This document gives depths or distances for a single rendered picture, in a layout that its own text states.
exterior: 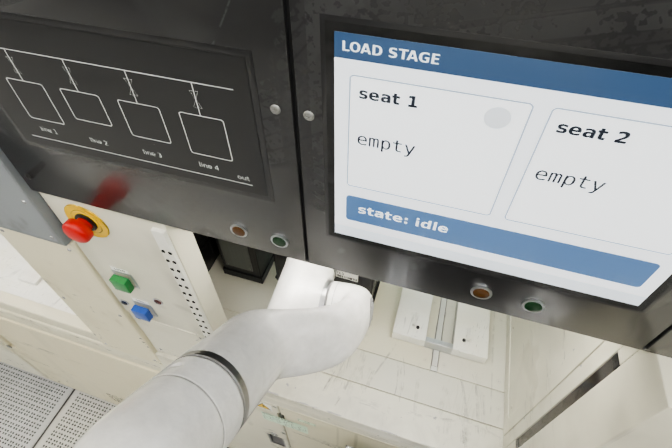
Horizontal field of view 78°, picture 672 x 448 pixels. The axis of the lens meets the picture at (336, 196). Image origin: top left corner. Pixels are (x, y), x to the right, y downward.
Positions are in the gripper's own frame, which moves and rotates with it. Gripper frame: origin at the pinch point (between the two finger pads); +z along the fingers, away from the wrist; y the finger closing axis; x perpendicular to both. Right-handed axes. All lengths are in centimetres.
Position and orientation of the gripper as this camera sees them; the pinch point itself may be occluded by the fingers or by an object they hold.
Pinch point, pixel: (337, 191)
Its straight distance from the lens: 81.1
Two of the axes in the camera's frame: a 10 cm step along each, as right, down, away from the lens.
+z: 2.4, -7.0, 6.7
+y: 9.7, 1.8, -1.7
